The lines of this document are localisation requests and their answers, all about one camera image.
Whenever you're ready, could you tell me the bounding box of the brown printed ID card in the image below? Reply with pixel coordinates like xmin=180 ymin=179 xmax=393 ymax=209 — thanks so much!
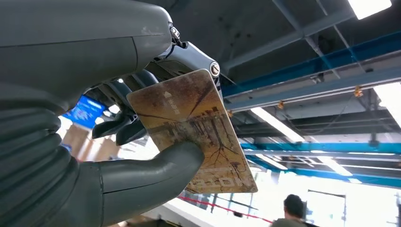
xmin=126 ymin=69 xmax=259 ymax=194

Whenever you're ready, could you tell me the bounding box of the person with olive top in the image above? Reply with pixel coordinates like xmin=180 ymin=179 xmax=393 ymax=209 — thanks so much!
xmin=270 ymin=194 xmax=321 ymax=227

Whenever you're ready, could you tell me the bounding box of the blue display screen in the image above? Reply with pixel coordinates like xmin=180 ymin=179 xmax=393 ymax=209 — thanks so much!
xmin=61 ymin=95 xmax=107 ymax=130

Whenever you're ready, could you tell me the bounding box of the ceiling light panel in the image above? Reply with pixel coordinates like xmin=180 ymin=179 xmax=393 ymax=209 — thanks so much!
xmin=249 ymin=107 xmax=305 ymax=144
xmin=347 ymin=0 xmax=393 ymax=21
xmin=372 ymin=81 xmax=401 ymax=130

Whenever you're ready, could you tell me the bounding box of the red barrier rope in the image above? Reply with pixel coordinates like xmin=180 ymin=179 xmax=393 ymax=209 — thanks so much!
xmin=177 ymin=195 xmax=274 ymax=224

